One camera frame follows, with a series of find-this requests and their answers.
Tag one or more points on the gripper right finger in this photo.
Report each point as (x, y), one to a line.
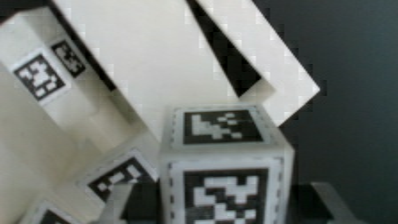
(319, 207)

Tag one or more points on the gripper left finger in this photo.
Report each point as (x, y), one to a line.
(132, 206)

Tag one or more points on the white tagged leg cube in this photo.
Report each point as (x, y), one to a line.
(227, 162)

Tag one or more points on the white chair back part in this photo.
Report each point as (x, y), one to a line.
(184, 53)

